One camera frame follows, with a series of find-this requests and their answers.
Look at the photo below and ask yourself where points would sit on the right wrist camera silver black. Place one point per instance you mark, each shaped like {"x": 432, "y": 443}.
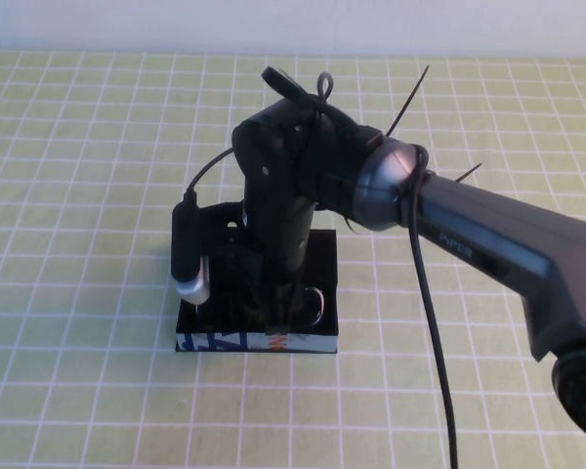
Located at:
{"x": 185, "y": 244}

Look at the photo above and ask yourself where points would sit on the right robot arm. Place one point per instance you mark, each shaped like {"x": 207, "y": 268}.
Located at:
{"x": 493, "y": 229}

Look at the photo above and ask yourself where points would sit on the black right camera mount bracket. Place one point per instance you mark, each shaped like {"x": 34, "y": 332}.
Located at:
{"x": 215, "y": 220}

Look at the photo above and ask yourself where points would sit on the black glasses case box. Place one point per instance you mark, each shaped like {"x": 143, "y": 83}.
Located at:
{"x": 322, "y": 254}

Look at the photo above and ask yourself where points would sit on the black frame glasses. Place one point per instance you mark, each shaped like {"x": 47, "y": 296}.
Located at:
{"x": 321, "y": 305}

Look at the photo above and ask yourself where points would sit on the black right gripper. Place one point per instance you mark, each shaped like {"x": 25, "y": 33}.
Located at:
{"x": 273, "y": 195}

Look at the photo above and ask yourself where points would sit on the long black zip tie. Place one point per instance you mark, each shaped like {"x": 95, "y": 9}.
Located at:
{"x": 410, "y": 98}

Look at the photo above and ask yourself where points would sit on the short black zip tie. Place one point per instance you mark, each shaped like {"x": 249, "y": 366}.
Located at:
{"x": 469, "y": 173}

